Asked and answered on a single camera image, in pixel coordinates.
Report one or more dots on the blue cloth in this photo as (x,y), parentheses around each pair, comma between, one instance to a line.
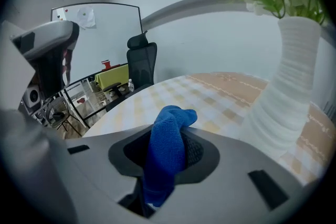
(165,144)

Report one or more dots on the whiteboard on black stand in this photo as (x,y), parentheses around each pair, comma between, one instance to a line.
(113,34)

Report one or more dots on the white ribbed vase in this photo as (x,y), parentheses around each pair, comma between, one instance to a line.
(286,86)

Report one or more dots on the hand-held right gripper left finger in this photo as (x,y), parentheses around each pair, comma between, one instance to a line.
(105,165)

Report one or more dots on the round brown wicker chair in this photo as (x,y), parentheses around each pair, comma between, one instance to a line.
(53,110)

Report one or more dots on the red object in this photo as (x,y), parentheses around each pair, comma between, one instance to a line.
(106,65)

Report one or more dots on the white shelf rack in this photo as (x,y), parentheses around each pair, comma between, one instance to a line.
(90,94)

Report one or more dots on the crumpled white paper sheet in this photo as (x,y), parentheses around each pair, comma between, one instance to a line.
(86,18)

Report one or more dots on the black mesh office chair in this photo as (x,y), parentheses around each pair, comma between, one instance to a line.
(141,65)

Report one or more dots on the round checked table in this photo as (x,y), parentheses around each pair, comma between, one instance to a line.
(183,91)

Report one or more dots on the clear water bottle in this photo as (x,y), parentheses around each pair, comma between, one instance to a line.
(131,86)

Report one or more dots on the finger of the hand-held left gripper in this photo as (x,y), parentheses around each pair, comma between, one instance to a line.
(47,34)

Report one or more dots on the dark red bag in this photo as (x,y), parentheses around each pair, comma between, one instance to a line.
(81,100)

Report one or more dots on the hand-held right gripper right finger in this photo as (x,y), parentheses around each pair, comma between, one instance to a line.
(231,178)

